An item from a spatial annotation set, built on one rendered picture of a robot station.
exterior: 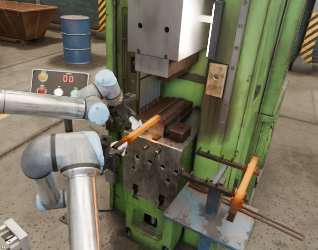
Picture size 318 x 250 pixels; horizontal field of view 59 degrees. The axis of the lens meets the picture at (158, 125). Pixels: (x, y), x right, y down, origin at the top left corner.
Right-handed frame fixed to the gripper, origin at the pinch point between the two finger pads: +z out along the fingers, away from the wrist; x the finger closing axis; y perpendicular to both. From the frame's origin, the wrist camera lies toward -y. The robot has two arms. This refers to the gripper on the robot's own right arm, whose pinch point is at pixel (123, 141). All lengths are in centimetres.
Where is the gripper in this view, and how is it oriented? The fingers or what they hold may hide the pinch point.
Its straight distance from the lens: 138.6
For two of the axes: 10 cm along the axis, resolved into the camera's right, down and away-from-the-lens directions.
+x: 8.8, 2.7, -4.0
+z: 4.8, -3.8, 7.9
